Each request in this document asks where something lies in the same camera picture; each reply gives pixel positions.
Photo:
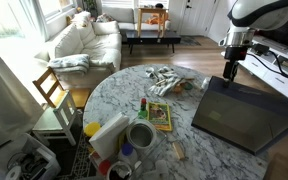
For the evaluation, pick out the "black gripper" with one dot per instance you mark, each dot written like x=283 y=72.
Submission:
x=232 y=66

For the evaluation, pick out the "large navy blue box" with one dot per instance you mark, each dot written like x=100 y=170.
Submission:
x=247 y=120

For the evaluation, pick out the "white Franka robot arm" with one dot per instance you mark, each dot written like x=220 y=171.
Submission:
x=267 y=13

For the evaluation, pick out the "small white bottle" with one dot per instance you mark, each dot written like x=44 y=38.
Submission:
x=206 y=84

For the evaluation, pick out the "green round lid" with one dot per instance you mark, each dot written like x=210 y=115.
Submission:
x=188 y=85

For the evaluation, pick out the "orange bowl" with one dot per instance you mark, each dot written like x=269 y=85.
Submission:
x=177 y=89

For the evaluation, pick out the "white TV console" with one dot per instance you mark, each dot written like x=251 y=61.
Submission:
x=284 y=86

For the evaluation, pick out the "grey doormat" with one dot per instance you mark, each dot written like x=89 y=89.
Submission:
x=189 y=41

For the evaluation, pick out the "striped grey white cloth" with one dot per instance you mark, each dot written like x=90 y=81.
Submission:
x=165 y=83

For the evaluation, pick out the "white door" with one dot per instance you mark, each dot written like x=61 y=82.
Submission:
x=197 y=20

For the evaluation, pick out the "black television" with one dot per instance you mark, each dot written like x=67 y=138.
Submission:
x=284 y=37

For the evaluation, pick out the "yellow picture book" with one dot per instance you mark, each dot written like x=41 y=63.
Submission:
x=159 y=115

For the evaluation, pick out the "long wooden block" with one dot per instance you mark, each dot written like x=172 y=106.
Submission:
x=179 y=150

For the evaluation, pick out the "green bottle red cap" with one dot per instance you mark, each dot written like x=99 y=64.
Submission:
x=143 y=111

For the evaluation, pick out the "black coffee table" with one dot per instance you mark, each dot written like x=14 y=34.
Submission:
x=150 y=36

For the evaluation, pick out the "orange item on sofa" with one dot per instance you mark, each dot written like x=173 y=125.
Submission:
x=155 y=19

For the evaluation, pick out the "dark round item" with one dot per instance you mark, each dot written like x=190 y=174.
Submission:
x=159 y=5

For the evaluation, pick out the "light wooden stool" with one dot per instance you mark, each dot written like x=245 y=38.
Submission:
x=150 y=10

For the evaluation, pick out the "blue capped plastic bottle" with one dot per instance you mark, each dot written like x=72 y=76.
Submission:
x=127 y=150

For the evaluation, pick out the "white loveseat sofa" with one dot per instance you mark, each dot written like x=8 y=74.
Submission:
x=120 y=15

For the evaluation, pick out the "cream white sofa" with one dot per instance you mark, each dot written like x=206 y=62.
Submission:
x=97 y=46

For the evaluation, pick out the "patterned grey pillow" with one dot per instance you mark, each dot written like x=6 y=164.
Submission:
x=105 y=18

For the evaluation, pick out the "white mug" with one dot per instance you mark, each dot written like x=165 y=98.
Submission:
x=119 y=175

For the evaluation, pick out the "yellow round lid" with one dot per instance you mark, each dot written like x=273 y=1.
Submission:
x=92 y=129

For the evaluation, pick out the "red round lid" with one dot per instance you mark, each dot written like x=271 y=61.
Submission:
x=104 y=167

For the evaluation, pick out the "natural wooden chair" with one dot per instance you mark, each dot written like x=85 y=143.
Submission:
x=79 y=96

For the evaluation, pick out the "plant on black stand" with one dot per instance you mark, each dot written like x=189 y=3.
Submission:
x=90 y=6

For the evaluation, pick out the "floral cream pillow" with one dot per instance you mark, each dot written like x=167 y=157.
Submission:
x=81 y=19

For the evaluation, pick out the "grey folded blanket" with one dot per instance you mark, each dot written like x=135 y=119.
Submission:
x=69 y=63

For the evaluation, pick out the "patterned dark rug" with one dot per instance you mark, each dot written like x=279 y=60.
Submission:
x=80 y=163

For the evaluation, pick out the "white painted chair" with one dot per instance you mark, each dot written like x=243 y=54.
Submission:
x=49 y=123

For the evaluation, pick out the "clear plastic storage bin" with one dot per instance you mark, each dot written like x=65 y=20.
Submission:
x=47 y=156

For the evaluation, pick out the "sheer white curtain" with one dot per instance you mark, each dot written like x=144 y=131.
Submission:
x=37 y=16

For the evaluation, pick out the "white heavy curtain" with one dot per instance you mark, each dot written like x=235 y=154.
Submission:
x=7 y=100

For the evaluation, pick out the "white tape roll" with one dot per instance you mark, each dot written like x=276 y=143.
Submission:
x=8 y=171

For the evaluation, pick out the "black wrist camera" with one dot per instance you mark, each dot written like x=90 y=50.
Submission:
x=260 y=49

